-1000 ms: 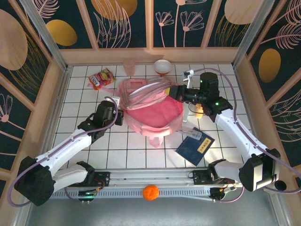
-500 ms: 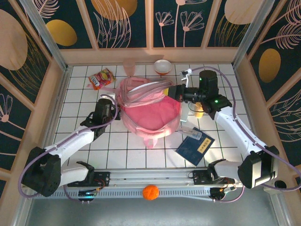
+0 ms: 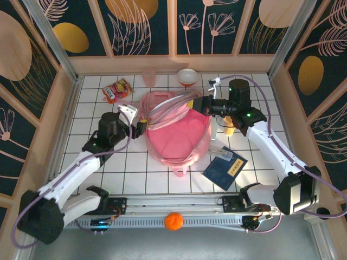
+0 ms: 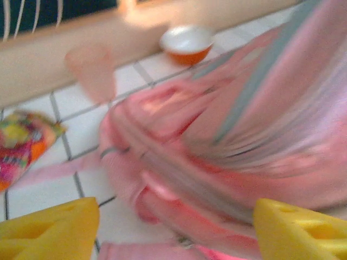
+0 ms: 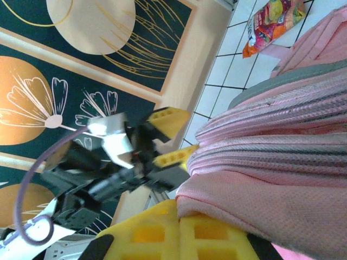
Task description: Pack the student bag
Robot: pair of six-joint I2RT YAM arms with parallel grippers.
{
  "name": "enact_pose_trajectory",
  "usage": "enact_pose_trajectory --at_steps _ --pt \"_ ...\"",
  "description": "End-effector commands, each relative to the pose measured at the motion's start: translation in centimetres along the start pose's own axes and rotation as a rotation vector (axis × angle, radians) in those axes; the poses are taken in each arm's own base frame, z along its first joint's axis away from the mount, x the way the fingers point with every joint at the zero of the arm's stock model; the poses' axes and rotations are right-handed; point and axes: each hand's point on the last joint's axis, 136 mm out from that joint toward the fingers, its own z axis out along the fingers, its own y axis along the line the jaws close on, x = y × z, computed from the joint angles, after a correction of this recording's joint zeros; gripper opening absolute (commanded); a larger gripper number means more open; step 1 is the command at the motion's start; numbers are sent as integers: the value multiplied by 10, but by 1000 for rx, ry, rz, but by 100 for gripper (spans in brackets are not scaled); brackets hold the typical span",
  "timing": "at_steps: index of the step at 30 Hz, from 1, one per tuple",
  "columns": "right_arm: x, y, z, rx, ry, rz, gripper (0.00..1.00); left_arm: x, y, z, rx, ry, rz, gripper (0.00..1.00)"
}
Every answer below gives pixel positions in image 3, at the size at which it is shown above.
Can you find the pink school backpack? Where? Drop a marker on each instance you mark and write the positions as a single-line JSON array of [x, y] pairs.
[[176, 135]]

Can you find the light blue pencil box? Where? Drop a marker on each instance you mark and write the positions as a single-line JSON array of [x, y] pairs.
[[214, 130]]

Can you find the yellow glue bottle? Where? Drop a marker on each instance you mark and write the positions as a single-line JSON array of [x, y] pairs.
[[230, 130]]

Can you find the clear plastic pen pouch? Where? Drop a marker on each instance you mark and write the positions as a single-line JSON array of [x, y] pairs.
[[221, 153]]

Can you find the dark blue notebook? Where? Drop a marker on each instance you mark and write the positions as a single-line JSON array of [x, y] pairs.
[[222, 173]]

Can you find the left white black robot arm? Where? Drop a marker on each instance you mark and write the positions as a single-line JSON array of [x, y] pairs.
[[67, 176]]

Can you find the colourful candy snack bag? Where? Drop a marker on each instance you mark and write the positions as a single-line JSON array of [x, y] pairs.
[[118, 90]]

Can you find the orange bowl white inside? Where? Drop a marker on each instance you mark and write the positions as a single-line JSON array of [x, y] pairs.
[[187, 75]]

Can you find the pink translucent plastic cup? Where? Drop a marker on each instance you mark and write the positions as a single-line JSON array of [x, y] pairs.
[[149, 77]]

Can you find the orange ball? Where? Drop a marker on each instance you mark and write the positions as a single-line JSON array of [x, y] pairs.
[[173, 221]]

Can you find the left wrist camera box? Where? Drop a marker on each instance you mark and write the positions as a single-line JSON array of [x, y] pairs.
[[128, 113]]

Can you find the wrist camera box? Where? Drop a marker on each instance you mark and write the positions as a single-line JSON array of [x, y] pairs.
[[128, 113], [214, 84]]

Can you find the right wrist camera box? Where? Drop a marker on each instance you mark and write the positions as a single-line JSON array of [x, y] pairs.
[[214, 84]]

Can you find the right aluminium frame post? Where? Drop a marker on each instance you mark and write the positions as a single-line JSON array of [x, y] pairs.
[[289, 40]]

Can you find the aluminium frame post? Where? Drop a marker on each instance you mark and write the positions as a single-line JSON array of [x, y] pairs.
[[53, 40], [289, 40]]

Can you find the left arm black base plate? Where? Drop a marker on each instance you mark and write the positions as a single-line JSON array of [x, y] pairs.
[[119, 205]]

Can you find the aluminium mounting rail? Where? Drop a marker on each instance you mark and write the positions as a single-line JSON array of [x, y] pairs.
[[173, 203]]

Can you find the left aluminium frame post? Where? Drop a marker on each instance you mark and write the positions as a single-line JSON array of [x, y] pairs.
[[53, 40]]

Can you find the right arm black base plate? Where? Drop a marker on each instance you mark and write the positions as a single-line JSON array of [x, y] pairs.
[[230, 204]]

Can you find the beige corner camera box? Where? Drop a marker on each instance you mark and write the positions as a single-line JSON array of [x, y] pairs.
[[324, 214]]

